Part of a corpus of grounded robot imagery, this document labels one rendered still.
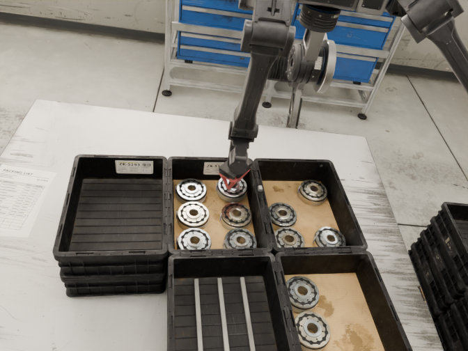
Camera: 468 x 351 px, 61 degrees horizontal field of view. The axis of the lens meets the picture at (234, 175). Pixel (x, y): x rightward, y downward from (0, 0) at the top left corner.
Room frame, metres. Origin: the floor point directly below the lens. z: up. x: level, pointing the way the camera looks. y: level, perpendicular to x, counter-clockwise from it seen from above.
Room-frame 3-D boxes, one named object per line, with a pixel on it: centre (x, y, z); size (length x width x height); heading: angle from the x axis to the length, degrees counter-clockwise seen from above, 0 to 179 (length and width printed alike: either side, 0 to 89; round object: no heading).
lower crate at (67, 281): (0.77, 0.33, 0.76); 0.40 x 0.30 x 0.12; 15
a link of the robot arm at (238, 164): (0.93, -0.01, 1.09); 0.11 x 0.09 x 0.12; 7
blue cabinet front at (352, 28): (2.89, -0.55, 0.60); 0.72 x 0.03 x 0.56; 97
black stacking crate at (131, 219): (0.77, 0.33, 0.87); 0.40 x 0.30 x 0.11; 15
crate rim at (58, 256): (0.77, 0.33, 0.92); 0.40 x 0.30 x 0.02; 15
